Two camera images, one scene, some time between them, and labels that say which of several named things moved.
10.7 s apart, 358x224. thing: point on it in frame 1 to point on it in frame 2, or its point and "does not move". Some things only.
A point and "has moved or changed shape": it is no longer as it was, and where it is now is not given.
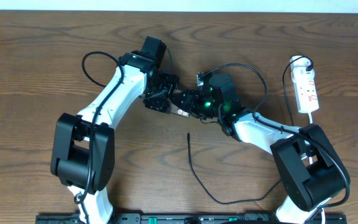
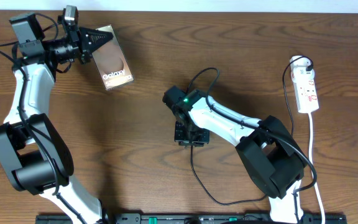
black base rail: x=185 y=218 does not move
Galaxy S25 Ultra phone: x=176 y=110 has moved or changed shape
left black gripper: x=160 y=104 to x=80 y=43
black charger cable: x=265 y=196 does not move
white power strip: x=304 y=84 does not move
